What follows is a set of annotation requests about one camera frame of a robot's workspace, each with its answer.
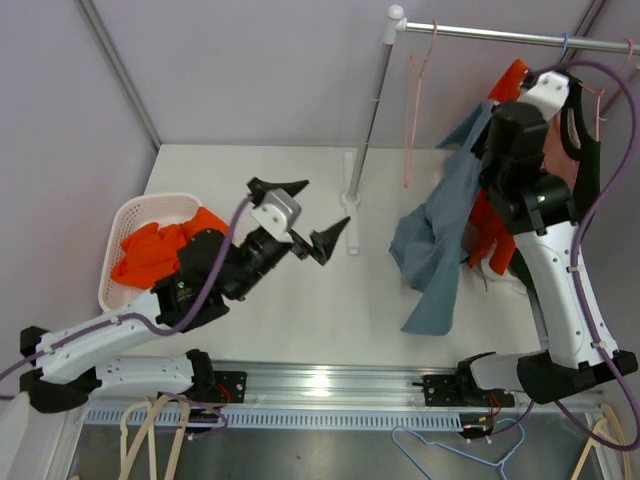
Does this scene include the blue grey t shirt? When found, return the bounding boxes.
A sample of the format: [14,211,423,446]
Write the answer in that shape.
[389,100,494,336]

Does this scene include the orange t shirt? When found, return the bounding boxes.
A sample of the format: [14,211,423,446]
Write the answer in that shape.
[110,207,229,290]
[467,59,528,275]

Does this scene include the pink wire hanger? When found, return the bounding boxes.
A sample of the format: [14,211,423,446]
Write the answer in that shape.
[403,20,439,189]

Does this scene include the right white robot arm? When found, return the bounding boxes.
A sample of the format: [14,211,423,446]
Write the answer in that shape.
[455,101,639,405]

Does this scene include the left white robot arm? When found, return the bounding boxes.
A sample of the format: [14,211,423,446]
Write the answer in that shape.
[19,178,350,414]

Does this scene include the green and pink shirt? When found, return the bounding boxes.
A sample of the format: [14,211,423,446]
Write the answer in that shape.
[509,74,601,296]

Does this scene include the wooden hanger bottom right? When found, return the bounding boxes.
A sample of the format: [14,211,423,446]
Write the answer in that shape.
[570,403,633,480]

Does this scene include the white plastic laundry basket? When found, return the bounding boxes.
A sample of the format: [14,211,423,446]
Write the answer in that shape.
[98,193,201,311]

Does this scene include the metal clothes rack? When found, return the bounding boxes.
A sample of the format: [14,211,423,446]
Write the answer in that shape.
[340,5,639,257]

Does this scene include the wooden hangers bottom left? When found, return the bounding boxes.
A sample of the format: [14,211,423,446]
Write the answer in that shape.
[118,394,191,480]

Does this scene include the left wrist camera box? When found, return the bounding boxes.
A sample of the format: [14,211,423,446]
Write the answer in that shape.
[250,188,302,244]

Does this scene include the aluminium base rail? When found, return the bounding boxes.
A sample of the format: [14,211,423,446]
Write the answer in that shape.
[64,349,606,431]

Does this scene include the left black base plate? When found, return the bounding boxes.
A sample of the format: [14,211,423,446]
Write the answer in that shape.
[186,370,247,404]

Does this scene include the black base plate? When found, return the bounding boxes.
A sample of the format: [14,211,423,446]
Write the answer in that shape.
[412,373,515,408]
[186,370,247,404]

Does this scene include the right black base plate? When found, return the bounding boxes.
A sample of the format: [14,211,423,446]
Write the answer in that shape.
[412,373,515,408]

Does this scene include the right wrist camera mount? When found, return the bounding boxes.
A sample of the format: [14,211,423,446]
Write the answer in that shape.
[517,71,572,121]

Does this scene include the blue wire hanger on floor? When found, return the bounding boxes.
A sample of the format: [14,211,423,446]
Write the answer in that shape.
[391,418,526,480]

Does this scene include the blue wire hanger on rail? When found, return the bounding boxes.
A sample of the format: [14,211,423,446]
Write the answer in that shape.
[555,32,570,65]

